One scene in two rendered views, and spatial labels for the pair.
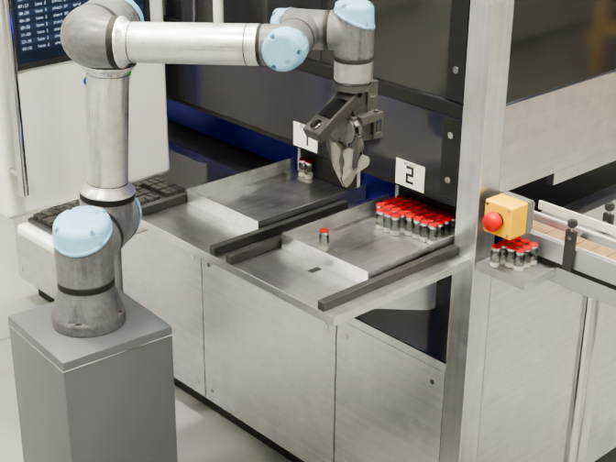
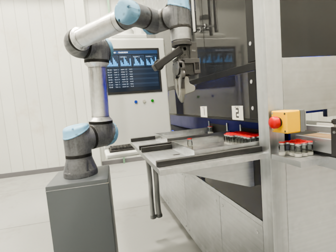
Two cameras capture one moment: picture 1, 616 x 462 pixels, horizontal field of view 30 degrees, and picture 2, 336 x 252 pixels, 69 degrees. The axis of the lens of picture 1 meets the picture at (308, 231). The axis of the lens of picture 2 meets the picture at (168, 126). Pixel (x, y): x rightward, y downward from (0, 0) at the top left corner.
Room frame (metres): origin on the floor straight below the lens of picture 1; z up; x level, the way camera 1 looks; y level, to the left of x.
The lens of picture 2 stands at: (1.27, -0.43, 1.09)
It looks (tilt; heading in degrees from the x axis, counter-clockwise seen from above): 6 degrees down; 27
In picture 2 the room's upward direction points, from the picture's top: 5 degrees counter-clockwise
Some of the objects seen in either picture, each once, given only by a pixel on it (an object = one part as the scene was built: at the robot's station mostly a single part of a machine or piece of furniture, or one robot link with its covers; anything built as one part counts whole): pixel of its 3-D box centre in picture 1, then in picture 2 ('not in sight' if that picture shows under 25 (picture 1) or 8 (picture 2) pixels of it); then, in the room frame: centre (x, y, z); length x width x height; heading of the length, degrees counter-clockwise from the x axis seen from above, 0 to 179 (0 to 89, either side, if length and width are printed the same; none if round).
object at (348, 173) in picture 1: (357, 164); (187, 89); (2.10, -0.10, 1.13); 0.06 x 0.03 x 0.09; 133
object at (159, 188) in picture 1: (111, 204); (139, 145); (2.63, 0.49, 0.82); 0.40 x 0.14 x 0.02; 134
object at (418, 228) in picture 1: (405, 223); (238, 139); (2.33, -0.22, 0.90); 0.18 x 0.02 x 0.05; 43
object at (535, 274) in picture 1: (521, 267); (302, 157); (2.18, -0.45, 0.87); 0.14 x 0.13 x 0.02; 133
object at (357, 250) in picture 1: (379, 236); (219, 144); (2.27, -0.16, 0.90); 0.34 x 0.26 x 0.04; 134
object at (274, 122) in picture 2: (493, 221); (275, 122); (2.14, -0.38, 0.99); 0.04 x 0.04 x 0.04; 43
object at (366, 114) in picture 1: (355, 111); (184, 59); (2.11, -0.09, 1.24); 0.09 x 0.08 x 0.12; 133
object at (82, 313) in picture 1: (87, 298); (79, 163); (2.07, 0.45, 0.84); 0.15 x 0.15 x 0.10
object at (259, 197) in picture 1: (277, 193); (190, 135); (2.52, 0.07, 0.90); 0.34 x 0.26 x 0.04; 133
